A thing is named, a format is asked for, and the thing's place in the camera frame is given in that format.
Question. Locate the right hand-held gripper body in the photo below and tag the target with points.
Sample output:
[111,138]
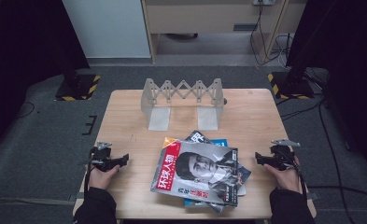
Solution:
[282,157]

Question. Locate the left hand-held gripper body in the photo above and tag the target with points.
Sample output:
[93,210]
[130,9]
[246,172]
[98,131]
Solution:
[102,160]

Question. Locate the thick blue book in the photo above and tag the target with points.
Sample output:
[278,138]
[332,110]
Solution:
[219,142]

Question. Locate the portrait cover magazine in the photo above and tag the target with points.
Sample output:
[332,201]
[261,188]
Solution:
[200,172]

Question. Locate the dark lava cover book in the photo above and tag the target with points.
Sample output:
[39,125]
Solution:
[200,137]

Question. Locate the grey expandable bookend rack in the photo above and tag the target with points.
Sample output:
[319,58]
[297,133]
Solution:
[207,118]

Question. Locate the person's left hand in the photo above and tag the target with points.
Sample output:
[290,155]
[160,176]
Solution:
[101,179]

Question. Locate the person's right hand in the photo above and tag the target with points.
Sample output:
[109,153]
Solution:
[285,179]

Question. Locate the grey tape strip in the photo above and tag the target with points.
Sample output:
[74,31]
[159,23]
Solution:
[313,196]
[73,196]

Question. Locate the yellow-black striped stand base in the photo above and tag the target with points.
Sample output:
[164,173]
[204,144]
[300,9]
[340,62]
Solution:
[78,88]
[293,88]

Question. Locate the white cabinet panel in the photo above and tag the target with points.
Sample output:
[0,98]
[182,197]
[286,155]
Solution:
[109,28]

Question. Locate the beige wooden desk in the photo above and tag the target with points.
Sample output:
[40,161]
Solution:
[203,17]

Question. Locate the white power strip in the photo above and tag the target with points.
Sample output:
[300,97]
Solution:
[264,2]

